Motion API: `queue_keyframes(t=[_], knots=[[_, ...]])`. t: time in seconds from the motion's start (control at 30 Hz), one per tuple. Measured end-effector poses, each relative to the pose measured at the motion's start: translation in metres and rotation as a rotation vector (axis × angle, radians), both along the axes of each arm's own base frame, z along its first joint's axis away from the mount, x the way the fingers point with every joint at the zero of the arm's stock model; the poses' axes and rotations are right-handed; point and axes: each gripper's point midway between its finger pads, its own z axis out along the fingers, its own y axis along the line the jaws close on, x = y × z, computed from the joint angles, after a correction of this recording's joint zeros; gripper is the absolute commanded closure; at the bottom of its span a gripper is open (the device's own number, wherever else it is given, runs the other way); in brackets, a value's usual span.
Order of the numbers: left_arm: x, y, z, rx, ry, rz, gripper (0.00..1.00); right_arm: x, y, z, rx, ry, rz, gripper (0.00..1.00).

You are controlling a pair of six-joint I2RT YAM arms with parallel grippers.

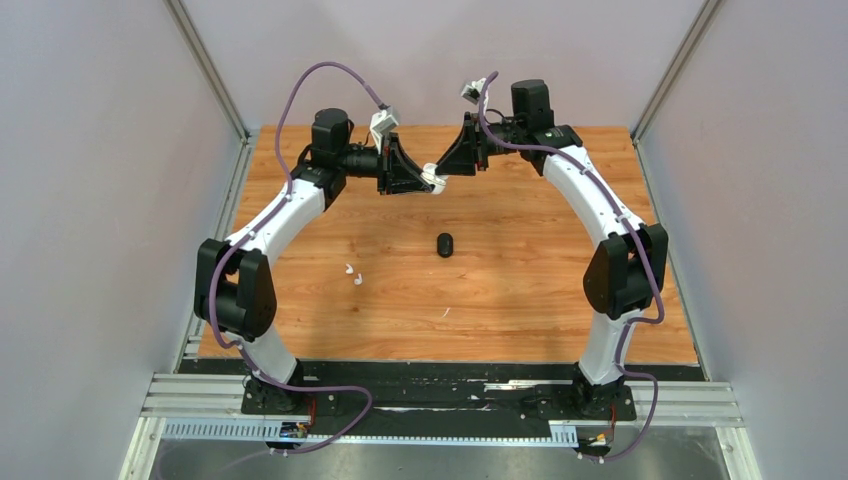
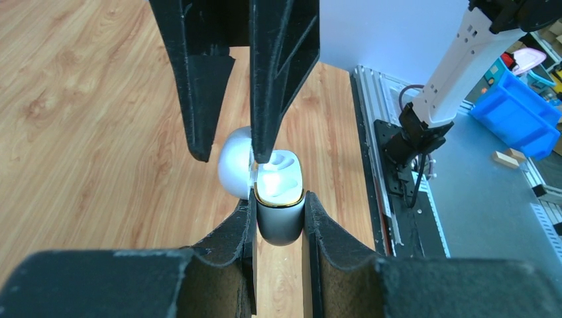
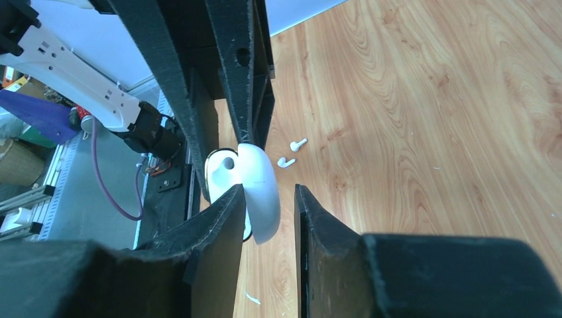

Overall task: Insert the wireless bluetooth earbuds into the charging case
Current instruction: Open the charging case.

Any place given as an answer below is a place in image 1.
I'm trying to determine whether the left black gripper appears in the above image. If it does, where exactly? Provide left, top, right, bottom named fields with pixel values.
left=337, top=133, right=432, bottom=197

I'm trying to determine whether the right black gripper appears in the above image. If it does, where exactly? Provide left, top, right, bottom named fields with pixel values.
left=436, top=111, right=527, bottom=175

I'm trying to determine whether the white earbud charging case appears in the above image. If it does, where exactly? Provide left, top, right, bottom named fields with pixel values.
left=420, top=163, right=447, bottom=195

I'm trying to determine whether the black earbud charging case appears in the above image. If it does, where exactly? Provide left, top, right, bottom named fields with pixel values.
left=436, top=232, right=454, bottom=258

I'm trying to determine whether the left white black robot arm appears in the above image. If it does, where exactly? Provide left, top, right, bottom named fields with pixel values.
left=193, top=108, right=446, bottom=413

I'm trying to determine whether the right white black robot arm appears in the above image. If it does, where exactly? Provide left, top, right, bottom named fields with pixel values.
left=422, top=78, right=668, bottom=418

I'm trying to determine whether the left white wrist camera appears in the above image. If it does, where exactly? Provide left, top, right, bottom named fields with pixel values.
left=369, top=106, right=400, bottom=151

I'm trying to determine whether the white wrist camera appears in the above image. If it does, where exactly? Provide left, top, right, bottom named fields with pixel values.
left=460, top=77, right=489, bottom=116
left=369, top=106, right=400, bottom=151

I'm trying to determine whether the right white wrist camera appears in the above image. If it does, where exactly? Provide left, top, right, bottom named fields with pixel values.
left=460, top=77, right=489, bottom=116

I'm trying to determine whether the left aluminium frame post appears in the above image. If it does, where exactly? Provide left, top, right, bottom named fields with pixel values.
left=163, top=0, right=251, bottom=144

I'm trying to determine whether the aluminium frame post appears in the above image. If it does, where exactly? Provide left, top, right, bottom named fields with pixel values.
left=163, top=0, right=251, bottom=144
left=630, top=0, right=725, bottom=146

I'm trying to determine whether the right aluminium frame post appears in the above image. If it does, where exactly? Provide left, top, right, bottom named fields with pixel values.
left=630, top=0, right=725, bottom=146

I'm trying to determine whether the white slotted cable duct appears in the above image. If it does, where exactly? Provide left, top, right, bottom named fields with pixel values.
left=162, top=422, right=579, bottom=448

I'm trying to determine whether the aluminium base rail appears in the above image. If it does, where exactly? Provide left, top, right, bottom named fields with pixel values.
left=141, top=374, right=744, bottom=427

